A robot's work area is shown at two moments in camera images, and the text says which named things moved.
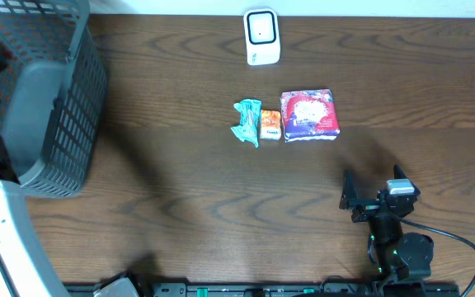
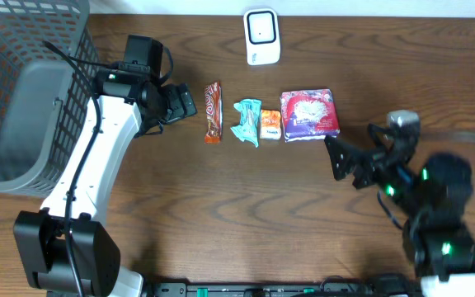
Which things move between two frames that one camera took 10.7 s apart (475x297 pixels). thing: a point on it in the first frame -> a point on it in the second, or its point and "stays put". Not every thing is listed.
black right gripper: (366, 208) -> (353, 153)
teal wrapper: (250, 120) stays put
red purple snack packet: (309, 115) stays put
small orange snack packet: (270, 124) stays put
